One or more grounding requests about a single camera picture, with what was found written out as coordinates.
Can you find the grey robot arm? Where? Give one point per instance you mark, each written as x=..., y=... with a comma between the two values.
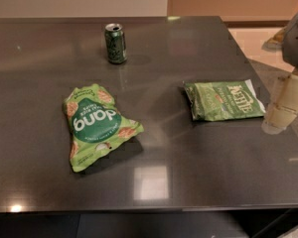
x=289, y=45

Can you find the green dang chips bag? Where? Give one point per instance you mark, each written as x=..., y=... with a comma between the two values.
x=96, y=125

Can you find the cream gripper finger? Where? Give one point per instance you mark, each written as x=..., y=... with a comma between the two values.
x=283, y=107

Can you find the green soda can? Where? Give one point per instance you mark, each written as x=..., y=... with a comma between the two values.
x=115, y=43

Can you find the green kettle chips bag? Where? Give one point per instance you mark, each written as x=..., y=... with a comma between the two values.
x=223, y=100

